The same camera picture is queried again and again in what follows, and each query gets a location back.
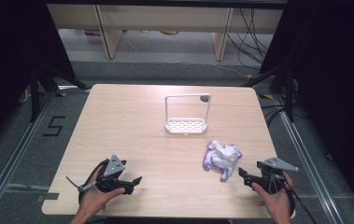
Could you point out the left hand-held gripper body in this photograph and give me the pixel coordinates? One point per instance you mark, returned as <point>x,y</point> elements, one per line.
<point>113,168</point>

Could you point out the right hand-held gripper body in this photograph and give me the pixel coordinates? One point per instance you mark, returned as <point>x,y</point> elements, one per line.
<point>272,169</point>

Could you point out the white cloth with purple grid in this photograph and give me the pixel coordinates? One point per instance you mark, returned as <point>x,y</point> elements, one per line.
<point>223,158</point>

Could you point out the person's right hand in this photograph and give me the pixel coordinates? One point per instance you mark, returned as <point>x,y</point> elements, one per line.
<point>274,202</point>

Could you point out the person's left hand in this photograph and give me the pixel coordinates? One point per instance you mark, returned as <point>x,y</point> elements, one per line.
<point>95,196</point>

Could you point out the black metal stand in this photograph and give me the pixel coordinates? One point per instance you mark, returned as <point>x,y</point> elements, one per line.
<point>40,87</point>
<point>285,90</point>

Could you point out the dark round cap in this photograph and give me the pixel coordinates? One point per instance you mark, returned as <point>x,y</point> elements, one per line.
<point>204,98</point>

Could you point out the dark curtain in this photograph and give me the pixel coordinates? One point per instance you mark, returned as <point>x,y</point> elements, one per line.
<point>12,62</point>
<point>333,77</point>

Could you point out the yellow round object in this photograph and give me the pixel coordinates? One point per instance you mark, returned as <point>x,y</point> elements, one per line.
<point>169,32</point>

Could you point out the aluminium floor rail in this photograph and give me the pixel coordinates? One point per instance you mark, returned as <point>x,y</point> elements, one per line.
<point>12,155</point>
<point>308,161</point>

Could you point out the light wooden desk frame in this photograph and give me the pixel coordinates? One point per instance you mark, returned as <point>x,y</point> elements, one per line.
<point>165,18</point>

